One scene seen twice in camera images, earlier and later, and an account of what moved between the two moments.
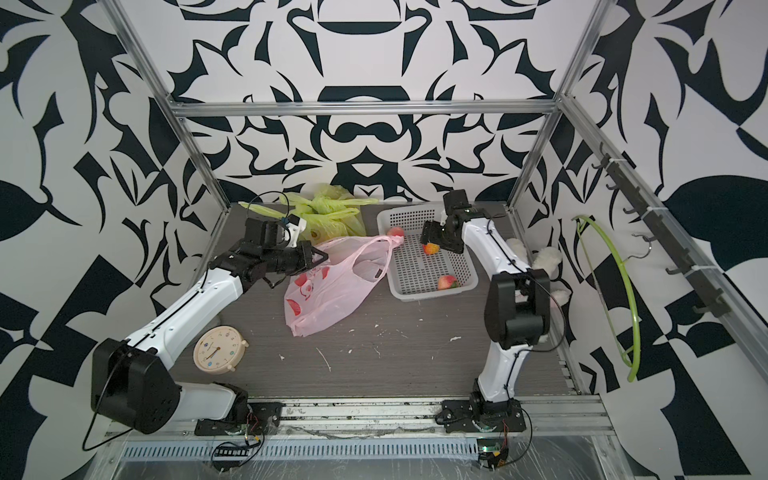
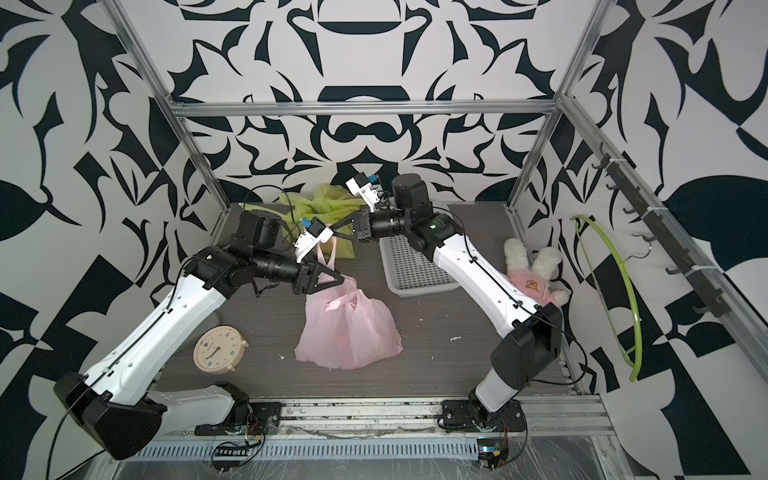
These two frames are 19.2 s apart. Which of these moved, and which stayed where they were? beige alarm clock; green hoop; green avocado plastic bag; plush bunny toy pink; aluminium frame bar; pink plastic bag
Moved: green avocado plastic bag; pink plastic bag
Stayed: green hoop; aluminium frame bar; beige alarm clock; plush bunny toy pink
